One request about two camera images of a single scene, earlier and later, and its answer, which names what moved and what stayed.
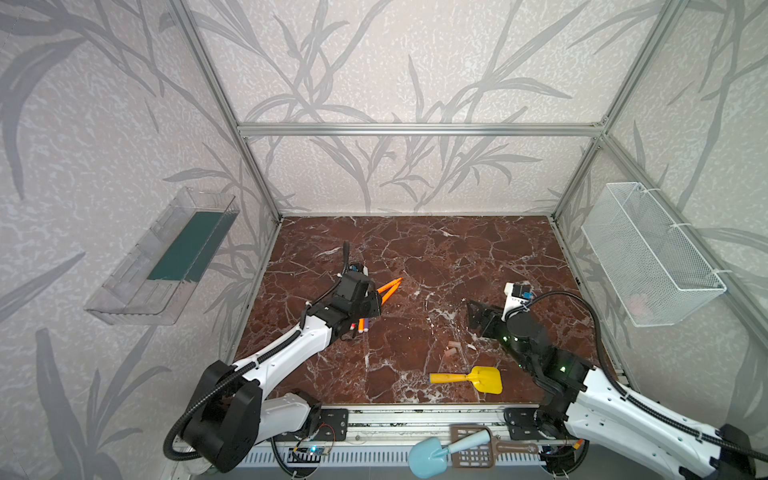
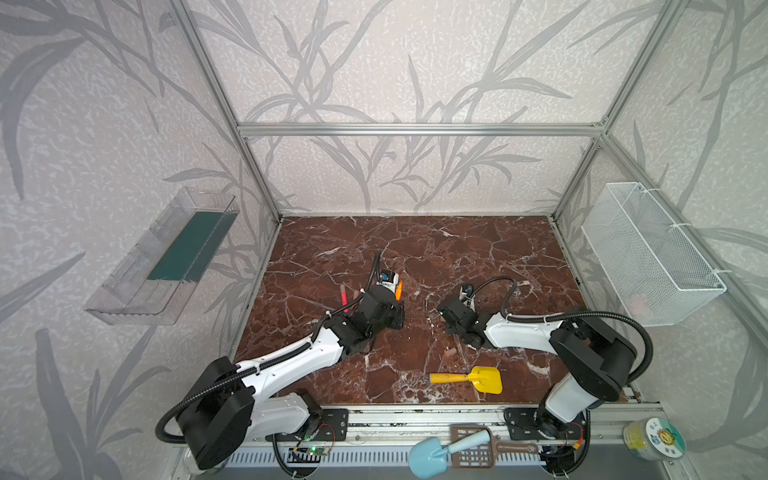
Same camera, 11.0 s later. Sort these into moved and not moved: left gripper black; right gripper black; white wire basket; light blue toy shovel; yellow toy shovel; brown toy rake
Moved: right gripper black; left gripper black
Not moved: brown toy rake; light blue toy shovel; white wire basket; yellow toy shovel
